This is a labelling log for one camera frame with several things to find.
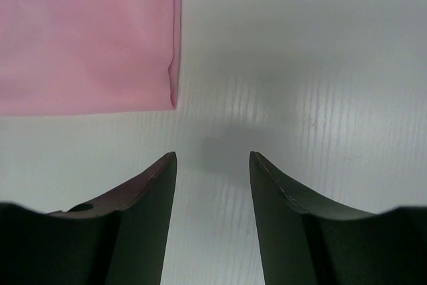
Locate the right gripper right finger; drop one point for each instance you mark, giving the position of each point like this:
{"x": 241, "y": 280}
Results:
{"x": 307, "y": 238}

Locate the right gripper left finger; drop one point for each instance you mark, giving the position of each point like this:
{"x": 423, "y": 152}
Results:
{"x": 118, "y": 237}

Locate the pink t shirt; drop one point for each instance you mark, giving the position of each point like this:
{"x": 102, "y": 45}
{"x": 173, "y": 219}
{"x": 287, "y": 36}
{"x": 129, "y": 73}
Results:
{"x": 73, "y": 57}

